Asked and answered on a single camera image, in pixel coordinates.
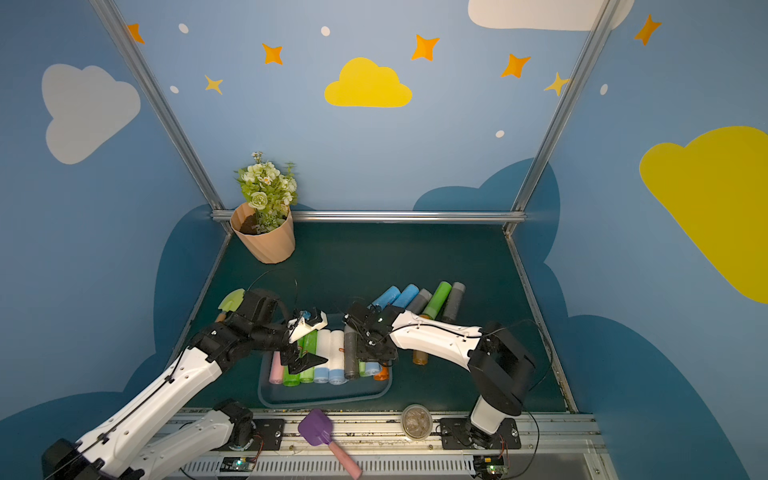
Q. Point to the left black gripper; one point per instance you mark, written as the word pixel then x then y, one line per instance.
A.
pixel 294 346

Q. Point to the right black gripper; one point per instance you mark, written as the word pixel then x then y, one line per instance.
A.
pixel 369 335

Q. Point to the white blue trash bag roll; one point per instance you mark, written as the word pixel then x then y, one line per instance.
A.
pixel 323 349

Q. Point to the white roll red label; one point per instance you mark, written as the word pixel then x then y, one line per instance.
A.
pixel 336 359

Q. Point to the pink trash bag roll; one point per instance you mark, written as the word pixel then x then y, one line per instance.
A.
pixel 276 374

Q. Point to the dark grey trash bag roll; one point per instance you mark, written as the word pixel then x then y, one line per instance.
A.
pixel 351 363

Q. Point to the white roll blue end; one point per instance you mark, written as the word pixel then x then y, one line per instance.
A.
pixel 372 368

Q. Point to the orange trash bag roll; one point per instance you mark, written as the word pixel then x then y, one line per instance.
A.
pixel 420 358
pixel 383 374

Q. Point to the green trash bag roll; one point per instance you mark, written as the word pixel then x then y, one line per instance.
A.
pixel 290 380

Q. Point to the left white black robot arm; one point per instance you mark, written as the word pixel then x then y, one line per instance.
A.
pixel 123 446

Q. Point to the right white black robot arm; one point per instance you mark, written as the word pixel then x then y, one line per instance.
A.
pixel 500 366

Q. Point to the teal plastic storage box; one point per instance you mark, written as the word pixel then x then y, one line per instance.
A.
pixel 316 395

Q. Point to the round clear lid dish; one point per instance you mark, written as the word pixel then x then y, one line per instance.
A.
pixel 416 422

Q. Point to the left circuit board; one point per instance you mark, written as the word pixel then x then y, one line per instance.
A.
pixel 238 464

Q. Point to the circuit board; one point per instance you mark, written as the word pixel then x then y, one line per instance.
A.
pixel 238 464
pixel 489 467

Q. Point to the beige flower pot with plant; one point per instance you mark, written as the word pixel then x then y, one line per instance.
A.
pixel 264 222

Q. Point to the right circuit board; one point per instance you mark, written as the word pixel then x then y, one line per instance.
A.
pixel 489 467

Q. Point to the purple toy shovel pink handle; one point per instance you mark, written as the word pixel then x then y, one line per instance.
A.
pixel 317 429

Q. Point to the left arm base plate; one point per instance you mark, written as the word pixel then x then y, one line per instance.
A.
pixel 262 435

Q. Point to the green trowel wooden handle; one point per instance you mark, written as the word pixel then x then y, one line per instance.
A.
pixel 230 303

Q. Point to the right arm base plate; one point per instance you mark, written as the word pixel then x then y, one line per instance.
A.
pixel 459 434

